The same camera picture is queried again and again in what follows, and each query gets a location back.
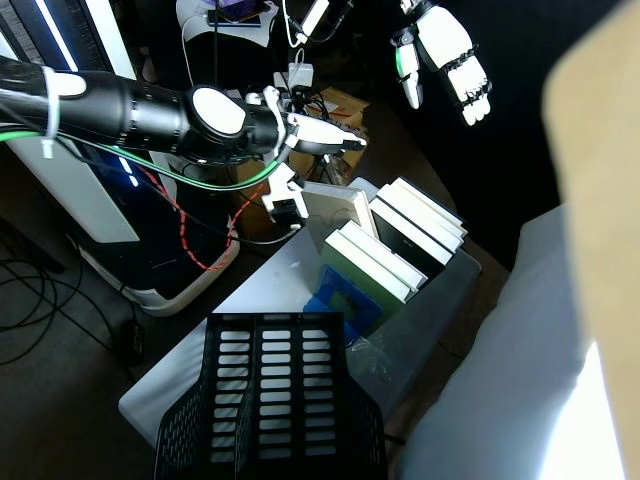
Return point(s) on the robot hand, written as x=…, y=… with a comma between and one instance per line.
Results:
x=320, y=131
x=445, y=40

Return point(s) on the tan beige book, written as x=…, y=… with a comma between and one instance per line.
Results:
x=325, y=210

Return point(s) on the cardboard box red tape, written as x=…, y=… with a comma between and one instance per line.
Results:
x=345, y=107

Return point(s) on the white power adapter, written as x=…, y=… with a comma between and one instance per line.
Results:
x=300, y=70

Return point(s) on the white power strip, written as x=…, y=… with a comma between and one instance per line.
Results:
x=281, y=80

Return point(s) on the black book white label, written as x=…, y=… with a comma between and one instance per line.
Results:
x=380, y=251

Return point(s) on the cream spine book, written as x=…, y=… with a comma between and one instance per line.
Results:
x=430, y=219

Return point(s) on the black book Let It Be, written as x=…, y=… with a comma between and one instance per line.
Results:
x=405, y=247

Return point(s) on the light green book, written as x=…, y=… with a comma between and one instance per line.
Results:
x=360, y=270

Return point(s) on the white book K spine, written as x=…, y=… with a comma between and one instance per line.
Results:
x=430, y=231

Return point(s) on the white curved chair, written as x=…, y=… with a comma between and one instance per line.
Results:
x=200, y=30

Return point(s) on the tan wooden panel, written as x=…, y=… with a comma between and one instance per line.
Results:
x=600, y=150

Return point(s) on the clear plastic wrapper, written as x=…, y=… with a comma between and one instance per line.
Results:
x=370, y=360

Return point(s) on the white cloth backdrop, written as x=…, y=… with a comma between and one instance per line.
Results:
x=500, y=375

